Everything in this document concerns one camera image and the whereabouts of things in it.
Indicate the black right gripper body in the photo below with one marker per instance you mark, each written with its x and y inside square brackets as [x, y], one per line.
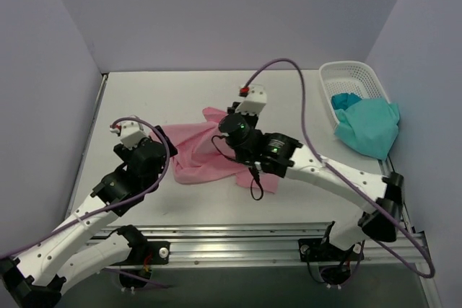
[234, 108]

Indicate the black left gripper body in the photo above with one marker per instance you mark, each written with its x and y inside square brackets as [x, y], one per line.
[167, 141]

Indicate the pink t shirt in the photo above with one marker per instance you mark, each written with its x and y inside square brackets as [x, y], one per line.
[202, 157]

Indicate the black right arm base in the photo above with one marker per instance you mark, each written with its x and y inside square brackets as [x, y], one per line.
[327, 264]

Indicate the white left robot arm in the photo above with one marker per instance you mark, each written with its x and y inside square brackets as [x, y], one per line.
[42, 273]

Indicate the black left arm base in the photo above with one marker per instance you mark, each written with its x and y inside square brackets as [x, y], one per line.
[136, 273]

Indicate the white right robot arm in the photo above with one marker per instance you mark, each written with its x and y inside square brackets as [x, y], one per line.
[378, 197]

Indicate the dark teal t shirt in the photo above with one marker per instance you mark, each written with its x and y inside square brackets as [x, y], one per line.
[343, 101]

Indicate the white plastic basket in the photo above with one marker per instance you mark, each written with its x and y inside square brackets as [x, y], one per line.
[347, 77]

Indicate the light teal t shirt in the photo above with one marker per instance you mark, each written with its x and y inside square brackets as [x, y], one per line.
[369, 126]

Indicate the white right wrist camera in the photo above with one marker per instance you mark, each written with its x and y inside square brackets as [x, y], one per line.
[254, 99]

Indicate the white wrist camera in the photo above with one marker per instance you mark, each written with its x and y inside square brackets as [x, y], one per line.
[254, 99]
[130, 133]

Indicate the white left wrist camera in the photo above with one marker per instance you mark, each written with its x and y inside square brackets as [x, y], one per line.
[130, 133]

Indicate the aluminium mounting rail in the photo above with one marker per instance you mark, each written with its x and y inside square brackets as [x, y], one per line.
[255, 245]

